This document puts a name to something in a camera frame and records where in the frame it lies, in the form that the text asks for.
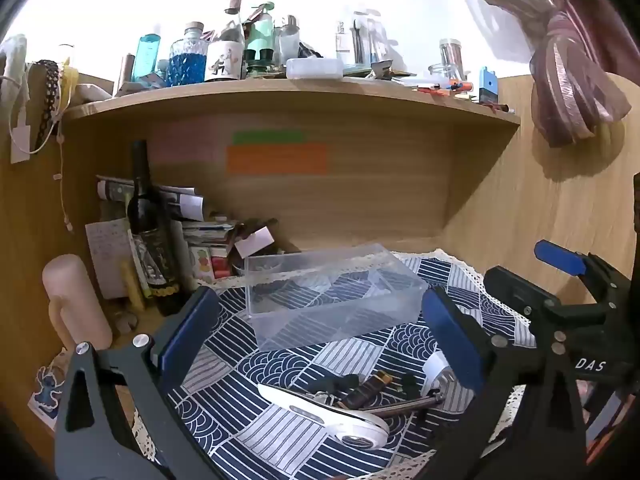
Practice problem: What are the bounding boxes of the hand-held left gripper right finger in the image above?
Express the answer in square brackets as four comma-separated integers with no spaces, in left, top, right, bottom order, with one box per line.
[421,286,588,480]

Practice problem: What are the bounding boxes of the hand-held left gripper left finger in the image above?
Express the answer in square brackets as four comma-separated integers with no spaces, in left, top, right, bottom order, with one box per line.
[54,286,223,480]

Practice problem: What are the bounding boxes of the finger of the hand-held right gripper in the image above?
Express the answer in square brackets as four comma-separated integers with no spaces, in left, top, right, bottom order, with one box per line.
[534,240,613,286]
[484,266,563,326]

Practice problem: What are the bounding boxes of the yellow candle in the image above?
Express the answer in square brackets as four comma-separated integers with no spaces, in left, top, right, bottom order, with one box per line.
[121,260,147,312]

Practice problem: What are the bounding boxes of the stack of books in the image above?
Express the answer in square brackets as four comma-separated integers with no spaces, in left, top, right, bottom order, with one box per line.
[181,215,243,281]

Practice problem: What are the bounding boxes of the dark wine bottle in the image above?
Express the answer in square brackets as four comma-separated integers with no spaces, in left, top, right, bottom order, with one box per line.
[126,140,188,317]

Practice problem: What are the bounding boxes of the blue white patterned table cloth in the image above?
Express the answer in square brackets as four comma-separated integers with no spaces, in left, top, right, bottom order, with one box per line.
[131,247,538,480]

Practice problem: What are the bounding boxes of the small brown bottle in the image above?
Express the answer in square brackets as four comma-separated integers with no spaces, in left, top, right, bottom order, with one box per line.
[339,371,392,410]

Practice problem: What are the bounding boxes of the handwritten note paper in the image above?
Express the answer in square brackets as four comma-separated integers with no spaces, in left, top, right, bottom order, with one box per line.
[85,218,133,299]

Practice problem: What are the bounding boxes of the pink cylindrical cup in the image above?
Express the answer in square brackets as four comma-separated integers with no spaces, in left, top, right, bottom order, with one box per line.
[42,254,114,352]

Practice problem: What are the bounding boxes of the brown bottle with white tag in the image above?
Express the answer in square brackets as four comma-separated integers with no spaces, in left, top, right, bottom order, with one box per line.
[234,217,302,262]

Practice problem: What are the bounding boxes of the small black clip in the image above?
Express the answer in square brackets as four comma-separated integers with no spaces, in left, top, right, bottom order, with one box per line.
[312,375,362,397]

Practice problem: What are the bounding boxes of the clear plastic storage box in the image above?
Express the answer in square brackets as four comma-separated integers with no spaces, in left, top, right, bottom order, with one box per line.
[243,243,430,352]

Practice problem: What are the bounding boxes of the rolled magazine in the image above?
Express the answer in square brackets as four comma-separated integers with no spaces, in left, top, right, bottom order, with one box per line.
[96,175,207,222]

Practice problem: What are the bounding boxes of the white oblong device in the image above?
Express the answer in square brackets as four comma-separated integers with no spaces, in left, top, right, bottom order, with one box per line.
[257,382,391,451]

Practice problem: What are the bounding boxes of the blue cartoon sticker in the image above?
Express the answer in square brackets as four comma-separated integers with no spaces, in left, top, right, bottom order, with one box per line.
[27,351,70,432]

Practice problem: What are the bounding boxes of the blue rectangular case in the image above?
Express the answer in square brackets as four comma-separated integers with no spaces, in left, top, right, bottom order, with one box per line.
[478,66,500,104]

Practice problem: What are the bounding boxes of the pink sticky note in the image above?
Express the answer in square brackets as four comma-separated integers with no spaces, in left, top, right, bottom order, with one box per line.
[147,122,221,164]

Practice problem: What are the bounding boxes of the orange sticky note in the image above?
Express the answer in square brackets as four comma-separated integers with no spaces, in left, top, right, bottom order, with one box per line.
[227,143,329,176]

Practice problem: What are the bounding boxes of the pink curtain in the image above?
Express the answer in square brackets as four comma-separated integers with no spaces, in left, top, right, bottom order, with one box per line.
[445,0,634,149]

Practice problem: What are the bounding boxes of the orange pens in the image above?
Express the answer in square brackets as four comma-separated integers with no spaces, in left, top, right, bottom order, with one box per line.
[415,80,474,97]

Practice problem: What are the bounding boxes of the green sticky note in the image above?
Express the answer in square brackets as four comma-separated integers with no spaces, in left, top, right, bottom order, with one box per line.
[232,130,305,144]

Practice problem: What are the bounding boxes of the white hanging tag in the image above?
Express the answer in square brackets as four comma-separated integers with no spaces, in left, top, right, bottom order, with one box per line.
[9,121,32,165]

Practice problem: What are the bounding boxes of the wooden shelf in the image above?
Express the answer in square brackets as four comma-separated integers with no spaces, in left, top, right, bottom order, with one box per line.
[59,77,522,241]

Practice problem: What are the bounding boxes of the faceted glass bottle blue liquid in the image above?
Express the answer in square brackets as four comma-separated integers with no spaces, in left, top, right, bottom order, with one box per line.
[169,21,209,86]

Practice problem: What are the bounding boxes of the yellow ribbon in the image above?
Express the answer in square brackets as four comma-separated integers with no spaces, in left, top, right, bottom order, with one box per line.
[60,57,81,116]

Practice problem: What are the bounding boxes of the tall blue bottle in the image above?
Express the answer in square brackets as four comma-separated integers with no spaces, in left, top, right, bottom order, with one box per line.
[131,34,162,84]

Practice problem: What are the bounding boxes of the black binoculars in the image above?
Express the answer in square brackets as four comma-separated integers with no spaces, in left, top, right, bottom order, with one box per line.
[244,47,277,79]

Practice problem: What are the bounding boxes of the glass bottle with white label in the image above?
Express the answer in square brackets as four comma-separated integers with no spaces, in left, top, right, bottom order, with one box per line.
[204,0,246,83]

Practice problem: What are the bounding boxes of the clear pen holder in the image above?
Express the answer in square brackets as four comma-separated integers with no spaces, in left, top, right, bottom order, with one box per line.
[352,7,389,67]

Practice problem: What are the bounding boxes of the white plastic case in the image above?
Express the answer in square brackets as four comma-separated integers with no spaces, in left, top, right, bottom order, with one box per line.
[285,57,345,81]

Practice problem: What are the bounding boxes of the frosted white bottle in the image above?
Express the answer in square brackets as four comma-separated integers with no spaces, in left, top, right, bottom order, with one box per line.
[277,15,301,64]

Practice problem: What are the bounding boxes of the mint green bottle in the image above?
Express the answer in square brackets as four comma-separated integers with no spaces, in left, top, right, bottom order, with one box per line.
[245,2,276,56]

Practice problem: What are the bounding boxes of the black lace strap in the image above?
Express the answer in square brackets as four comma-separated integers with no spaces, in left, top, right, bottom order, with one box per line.
[34,60,60,149]

